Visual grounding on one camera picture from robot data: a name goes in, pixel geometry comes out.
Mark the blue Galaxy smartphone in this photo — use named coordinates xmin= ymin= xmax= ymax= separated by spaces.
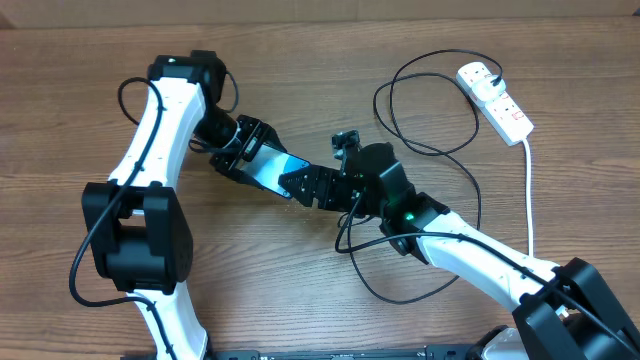
xmin=238 ymin=144 xmax=310 ymax=199

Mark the white charger plug adapter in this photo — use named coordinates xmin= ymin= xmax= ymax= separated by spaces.
xmin=471 ymin=77 xmax=506 ymax=103

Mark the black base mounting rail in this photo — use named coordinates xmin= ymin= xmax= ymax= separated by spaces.
xmin=204 ymin=344 xmax=472 ymax=360

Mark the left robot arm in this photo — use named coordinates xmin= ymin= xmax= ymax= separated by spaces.
xmin=69 ymin=50 xmax=307 ymax=359

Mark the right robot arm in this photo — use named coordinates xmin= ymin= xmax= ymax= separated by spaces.
xmin=279 ymin=143 xmax=639 ymax=359

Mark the white power strip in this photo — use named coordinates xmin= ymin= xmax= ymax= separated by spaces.
xmin=456 ymin=62 xmax=534 ymax=148

